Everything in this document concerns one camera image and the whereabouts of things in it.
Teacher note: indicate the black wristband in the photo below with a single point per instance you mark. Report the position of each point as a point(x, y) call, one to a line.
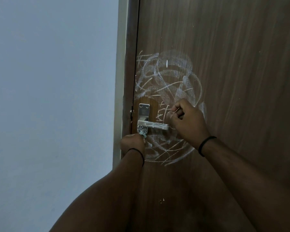
point(207, 138)
point(136, 149)

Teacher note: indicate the person's left forearm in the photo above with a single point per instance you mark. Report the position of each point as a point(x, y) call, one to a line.
point(106, 198)

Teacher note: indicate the brown door frame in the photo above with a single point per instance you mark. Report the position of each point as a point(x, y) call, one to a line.
point(131, 45)

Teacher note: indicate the person's right forearm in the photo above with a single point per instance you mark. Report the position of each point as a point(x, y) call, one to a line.
point(251, 186)

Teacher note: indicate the brown wooden door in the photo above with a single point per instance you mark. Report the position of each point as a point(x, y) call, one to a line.
point(256, 57)

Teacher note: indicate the pale blue wet wipe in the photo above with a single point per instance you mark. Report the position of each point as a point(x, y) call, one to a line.
point(143, 135)

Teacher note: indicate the person's left hand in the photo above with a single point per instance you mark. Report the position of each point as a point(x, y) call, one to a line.
point(133, 142)

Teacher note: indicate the person's right hand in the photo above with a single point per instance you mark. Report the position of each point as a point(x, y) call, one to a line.
point(191, 123)

